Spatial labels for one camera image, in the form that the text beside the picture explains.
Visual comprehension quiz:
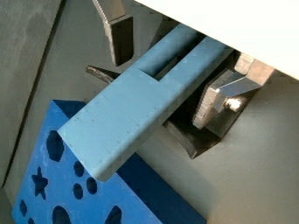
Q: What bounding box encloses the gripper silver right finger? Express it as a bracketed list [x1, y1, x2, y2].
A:
[192, 53, 275, 129]

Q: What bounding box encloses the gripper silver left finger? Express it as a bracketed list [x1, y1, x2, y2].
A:
[92, 0, 135, 66]

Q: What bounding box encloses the light blue square-circle object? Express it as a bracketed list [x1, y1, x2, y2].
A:
[59, 24, 232, 181]

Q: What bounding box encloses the black curved fixture stand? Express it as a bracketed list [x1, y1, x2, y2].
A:
[85, 49, 260, 160]

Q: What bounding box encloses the blue foam shape-sorter block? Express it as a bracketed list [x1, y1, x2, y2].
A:
[12, 100, 207, 224]

